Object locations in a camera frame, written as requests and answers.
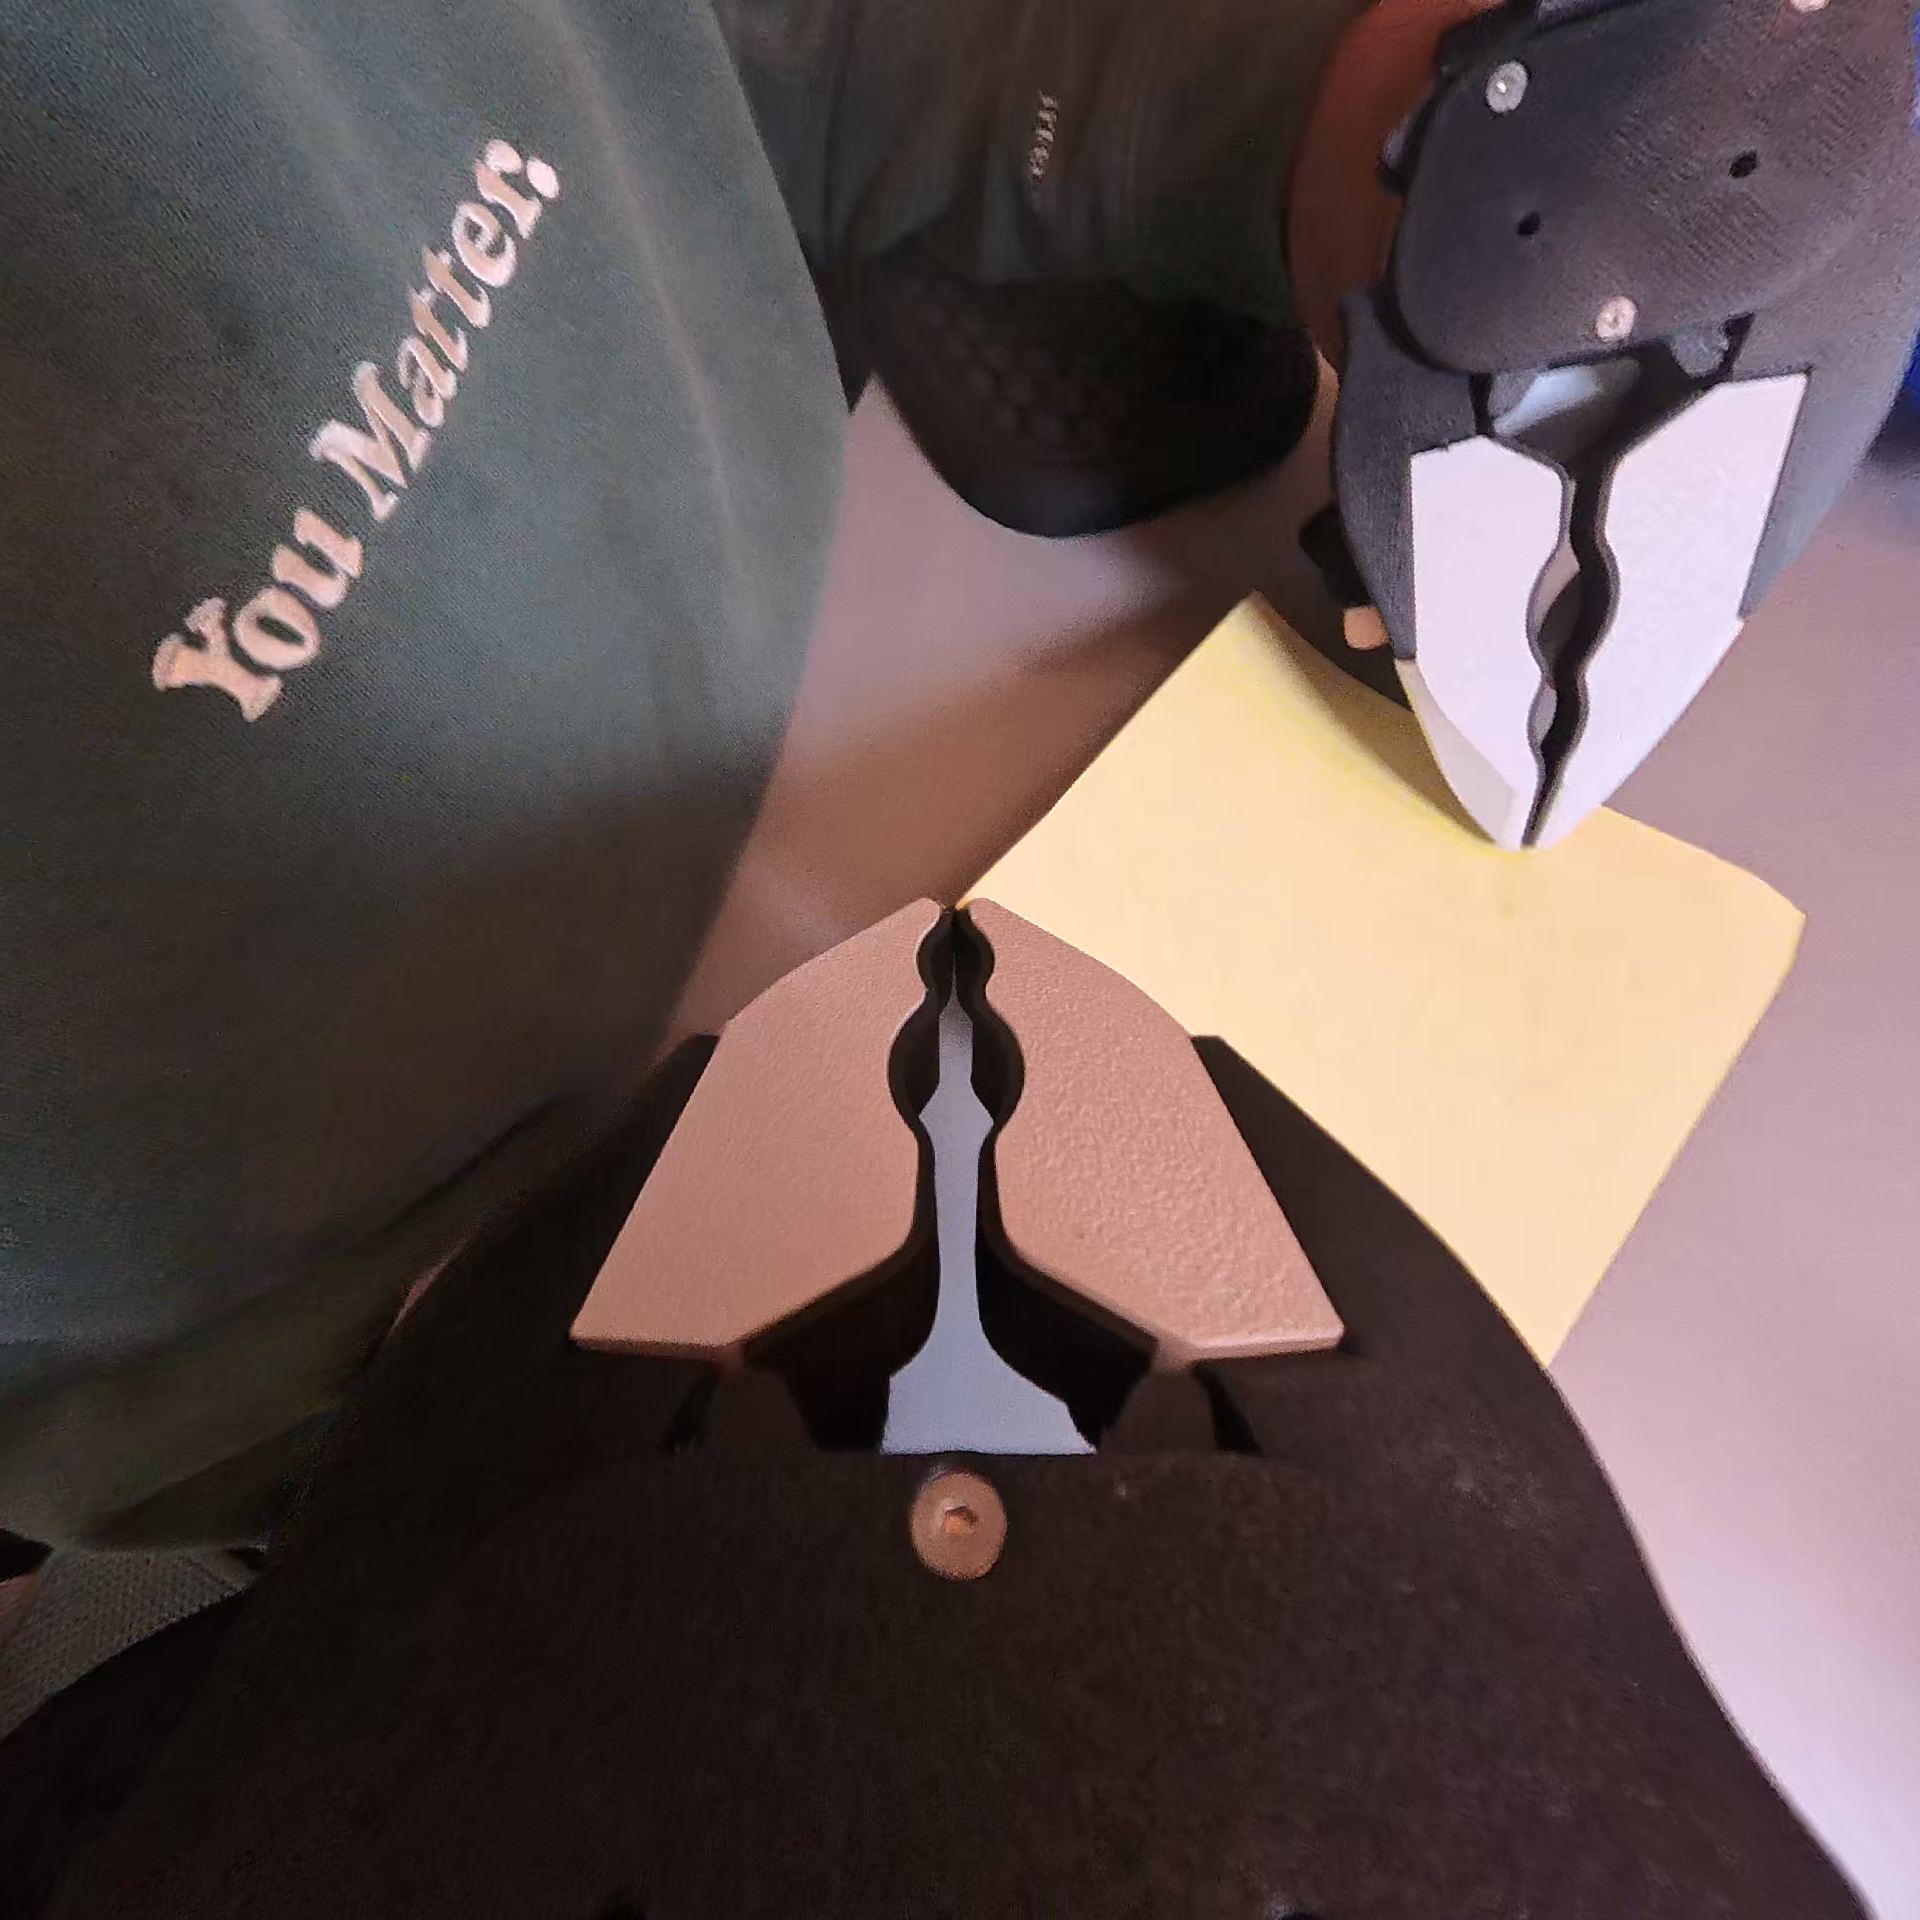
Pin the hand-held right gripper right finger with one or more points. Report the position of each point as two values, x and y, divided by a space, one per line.
1156 1187

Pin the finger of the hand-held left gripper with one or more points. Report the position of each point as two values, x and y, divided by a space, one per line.
1470 601
1697 541

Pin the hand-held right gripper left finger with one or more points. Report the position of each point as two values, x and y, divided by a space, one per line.
750 1187

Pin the yellow backed black patterned paper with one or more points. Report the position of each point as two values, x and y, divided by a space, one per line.
1381 961

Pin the person's left hand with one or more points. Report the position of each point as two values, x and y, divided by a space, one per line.
1341 211

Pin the black textured pad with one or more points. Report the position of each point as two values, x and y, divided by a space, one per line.
1081 405

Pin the dark green cloth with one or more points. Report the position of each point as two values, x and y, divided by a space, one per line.
363 750

